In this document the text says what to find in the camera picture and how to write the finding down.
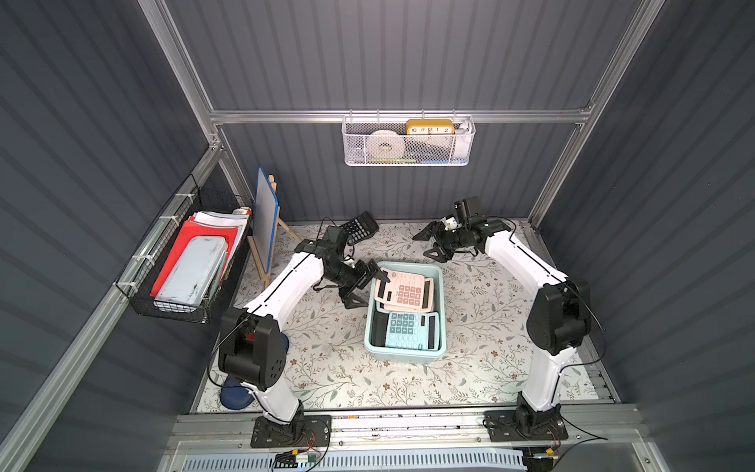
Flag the yellow clock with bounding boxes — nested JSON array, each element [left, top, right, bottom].
[[406, 118, 455, 136]]

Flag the mint green storage box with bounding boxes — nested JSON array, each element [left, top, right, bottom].
[[364, 262, 447, 364]]

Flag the white wire wall basket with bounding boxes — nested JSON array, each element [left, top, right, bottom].
[[341, 113, 477, 167]]

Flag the floral table mat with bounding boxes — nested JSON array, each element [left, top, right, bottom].
[[197, 219, 603, 412]]

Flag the black calculator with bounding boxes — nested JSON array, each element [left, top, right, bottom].
[[369, 311, 389, 347], [340, 212, 379, 246]]

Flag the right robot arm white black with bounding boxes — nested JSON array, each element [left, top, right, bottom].
[[413, 218, 592, 414]]

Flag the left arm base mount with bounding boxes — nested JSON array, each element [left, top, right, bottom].
[[250, 415, 332, 450]]

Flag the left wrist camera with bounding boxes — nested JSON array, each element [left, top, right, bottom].
[[322, 225, 349, 255]]

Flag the pink calculator back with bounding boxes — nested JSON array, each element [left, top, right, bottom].
[[374, 269, 435, 314]]

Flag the black wire side basket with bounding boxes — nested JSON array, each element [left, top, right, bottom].
[[118, 187, 254, 325]]

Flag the white papers in basket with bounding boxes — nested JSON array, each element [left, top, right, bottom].
[[189, 206, 252, 261]]

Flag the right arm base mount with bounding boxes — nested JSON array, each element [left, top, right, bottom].
[[483, 406, 568, 444]]

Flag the blue calculator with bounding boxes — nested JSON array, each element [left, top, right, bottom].
[[385, 312, 440, 351]]

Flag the small circuit board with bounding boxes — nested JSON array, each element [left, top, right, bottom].
[[271, 450, 320, 471]]

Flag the blue framed whiteboard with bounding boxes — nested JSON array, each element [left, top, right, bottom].
[[253, 166, 279, 275]]

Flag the white tape roll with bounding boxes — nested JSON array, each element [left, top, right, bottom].
[[365, 130, 405, 159]]

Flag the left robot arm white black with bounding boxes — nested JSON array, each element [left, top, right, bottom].
[[217, 239, 389, 425]]

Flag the red folder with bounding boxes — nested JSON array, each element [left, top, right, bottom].
[[149, 220, 237, 297]]

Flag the wooden easel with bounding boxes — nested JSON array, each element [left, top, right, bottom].
[[246, 174, 303, 290]]

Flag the navy blue case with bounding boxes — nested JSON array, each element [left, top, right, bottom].
[[218, 332, 289, 410]]

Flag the white pencil case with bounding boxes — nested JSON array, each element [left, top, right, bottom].
[[153, 236, 227, 313]]

